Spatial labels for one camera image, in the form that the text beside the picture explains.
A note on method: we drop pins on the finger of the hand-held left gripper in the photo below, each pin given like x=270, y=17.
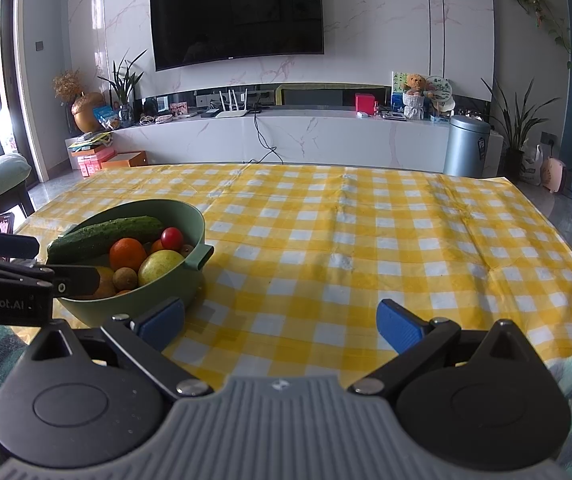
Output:
x=11, y=246
x=73, y=281

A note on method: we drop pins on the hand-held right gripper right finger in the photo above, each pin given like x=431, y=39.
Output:
x=398, y=327

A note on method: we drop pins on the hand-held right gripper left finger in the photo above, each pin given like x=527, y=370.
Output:
x=163, y=320

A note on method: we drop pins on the brown mango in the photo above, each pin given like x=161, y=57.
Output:
x=103, y=285

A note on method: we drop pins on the green plastic colander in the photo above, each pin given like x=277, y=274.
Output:
x=131, y=310

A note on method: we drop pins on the green cucumber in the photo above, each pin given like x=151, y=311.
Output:
x=101, y=237

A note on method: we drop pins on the yellow-green pear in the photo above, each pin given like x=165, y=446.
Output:
x=158, y=267

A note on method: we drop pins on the orange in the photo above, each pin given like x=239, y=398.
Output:
x=156, y=246
x=127, y=254

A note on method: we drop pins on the red cherry tomato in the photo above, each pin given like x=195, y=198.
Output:
x=171, y=238

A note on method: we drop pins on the smartphone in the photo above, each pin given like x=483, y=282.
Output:
x=1, y=221

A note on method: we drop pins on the yellow checked tablecloth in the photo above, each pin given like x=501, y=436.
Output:
x=365, y=240

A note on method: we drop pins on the pink boxes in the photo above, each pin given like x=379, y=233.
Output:
x=93, y=161

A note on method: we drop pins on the stack of colourful papers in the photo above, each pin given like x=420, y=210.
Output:
x=88, y=142

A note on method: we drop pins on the orange box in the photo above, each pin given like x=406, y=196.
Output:
x=123, y=161

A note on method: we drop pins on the gold vase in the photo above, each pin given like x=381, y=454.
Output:
x=86, y=112

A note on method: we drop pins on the blue snack packet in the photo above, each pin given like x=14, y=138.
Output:
x=106, y=117

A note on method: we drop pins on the dried yellow flowers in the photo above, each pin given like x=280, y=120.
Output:
x=68, y=85

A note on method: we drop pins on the silver trash can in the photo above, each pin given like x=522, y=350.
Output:
x=465, y=147

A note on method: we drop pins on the leafy plant in glass vase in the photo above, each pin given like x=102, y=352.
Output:
x=125, y=90

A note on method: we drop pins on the white marble television cabinet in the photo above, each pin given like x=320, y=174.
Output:
x=345, y=140

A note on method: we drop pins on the tall potted plant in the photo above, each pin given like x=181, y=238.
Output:
x=514, y=162

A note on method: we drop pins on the white plastic bag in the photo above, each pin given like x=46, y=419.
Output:
x=530, y=167

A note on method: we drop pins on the pink fan heater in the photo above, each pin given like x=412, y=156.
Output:
x=553, y=175

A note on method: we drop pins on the white router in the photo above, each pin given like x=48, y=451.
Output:
x=231, y=113

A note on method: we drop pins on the white woven basket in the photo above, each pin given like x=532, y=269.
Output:
x=413, y=107

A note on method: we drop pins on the red box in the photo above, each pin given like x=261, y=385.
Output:
x=364, y=102

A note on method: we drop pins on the blue green picture card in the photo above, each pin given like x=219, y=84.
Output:
x=396, y=90

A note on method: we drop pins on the round printed hand fan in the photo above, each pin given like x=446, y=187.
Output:
x=439, y=89

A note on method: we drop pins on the brown teddy bear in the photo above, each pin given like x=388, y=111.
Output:
x=415, y=84

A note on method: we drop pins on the black curved television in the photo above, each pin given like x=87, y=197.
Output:
x=236, y=20

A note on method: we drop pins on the hanging vine plant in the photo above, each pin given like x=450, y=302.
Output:
x=535, y=0

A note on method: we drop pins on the pink photo frame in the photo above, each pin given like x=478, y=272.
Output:
x=178, y=108

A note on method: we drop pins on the wall socket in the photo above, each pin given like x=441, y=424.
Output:
x=549, y=138

